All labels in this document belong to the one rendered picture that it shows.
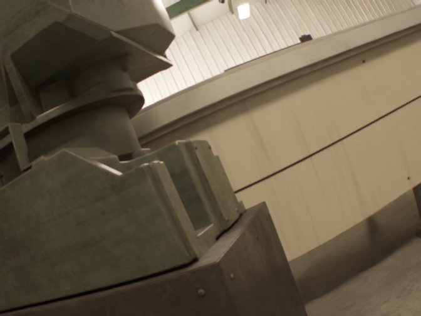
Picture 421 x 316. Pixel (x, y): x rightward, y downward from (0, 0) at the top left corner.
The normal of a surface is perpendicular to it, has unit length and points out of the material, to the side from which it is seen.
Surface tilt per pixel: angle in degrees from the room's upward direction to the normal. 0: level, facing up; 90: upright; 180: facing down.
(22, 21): 90
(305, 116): 90
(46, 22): 90
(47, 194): 90
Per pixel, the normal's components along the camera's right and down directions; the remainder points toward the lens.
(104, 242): -0.21, 0.02
